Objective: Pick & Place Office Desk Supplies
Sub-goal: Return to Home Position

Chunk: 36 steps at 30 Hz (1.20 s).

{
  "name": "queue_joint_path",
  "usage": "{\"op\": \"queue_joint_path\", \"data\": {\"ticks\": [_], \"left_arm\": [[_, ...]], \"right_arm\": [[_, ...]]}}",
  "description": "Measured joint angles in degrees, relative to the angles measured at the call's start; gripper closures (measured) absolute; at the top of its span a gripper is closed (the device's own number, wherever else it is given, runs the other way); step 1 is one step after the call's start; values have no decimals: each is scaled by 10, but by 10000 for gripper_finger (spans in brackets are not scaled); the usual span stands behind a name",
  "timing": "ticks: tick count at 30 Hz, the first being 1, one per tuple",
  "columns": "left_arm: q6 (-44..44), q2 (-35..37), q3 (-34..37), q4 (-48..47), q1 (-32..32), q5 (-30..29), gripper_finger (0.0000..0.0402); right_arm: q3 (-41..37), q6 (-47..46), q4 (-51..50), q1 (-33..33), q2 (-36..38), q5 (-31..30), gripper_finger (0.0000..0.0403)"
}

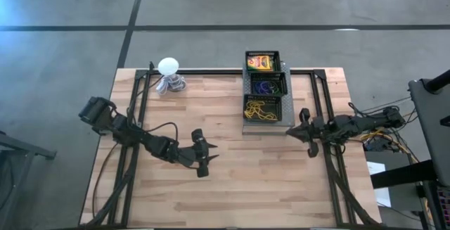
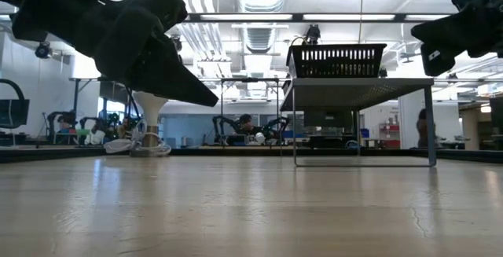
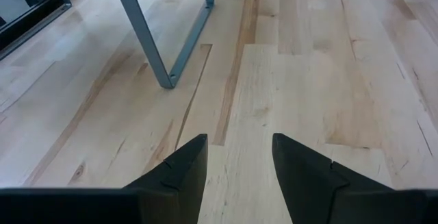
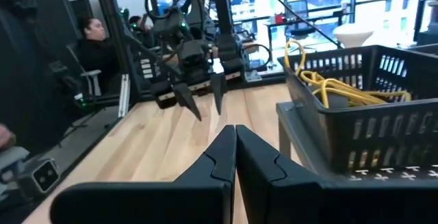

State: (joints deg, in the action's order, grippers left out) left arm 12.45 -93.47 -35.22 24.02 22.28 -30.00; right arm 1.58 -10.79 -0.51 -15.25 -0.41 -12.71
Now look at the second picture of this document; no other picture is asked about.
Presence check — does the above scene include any black overhead camera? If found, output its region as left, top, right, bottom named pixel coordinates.
left=305, top=24, right=321, bottom=46

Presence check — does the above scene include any white mushroom lamp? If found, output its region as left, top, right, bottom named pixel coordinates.
left=132, top=90, right=170, bottom=149

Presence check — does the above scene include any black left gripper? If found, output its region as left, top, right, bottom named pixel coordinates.
left=11, top=0, right=220, bottom=108

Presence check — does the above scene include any black background rig frame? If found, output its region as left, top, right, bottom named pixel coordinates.
left=68, top=77, right=135, bottom=132
left=219, top=77, right=281, bottom=148

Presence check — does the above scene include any white coiled lamp cable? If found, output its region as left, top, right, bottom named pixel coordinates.
left=103, top=119, right=173, bottom=158

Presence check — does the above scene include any red shelf unit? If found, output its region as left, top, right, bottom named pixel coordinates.
left=379, top=122, right=401, bottom=149

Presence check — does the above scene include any person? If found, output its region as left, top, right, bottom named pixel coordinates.
left=57, top=111, right=79, bottom=144
left=235, top=113, right=263, bottom=146
left=415, top=108, right=430, bottom=150

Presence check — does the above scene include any grey perforated metal shelf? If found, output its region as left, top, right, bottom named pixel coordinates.
left=279, top=76, right=438, bottom=168

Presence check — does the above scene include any dark background monitor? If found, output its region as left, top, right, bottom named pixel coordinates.
left=0, top=98, right=31, bottom=129
left=304, top=109, right=354, bottom=129

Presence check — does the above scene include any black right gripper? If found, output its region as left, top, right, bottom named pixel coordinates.
left=410, top=0, right=503, bottom=78

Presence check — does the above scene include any black aluminium table frame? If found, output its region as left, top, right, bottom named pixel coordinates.
left=0, top=145, right=503, bottom=164

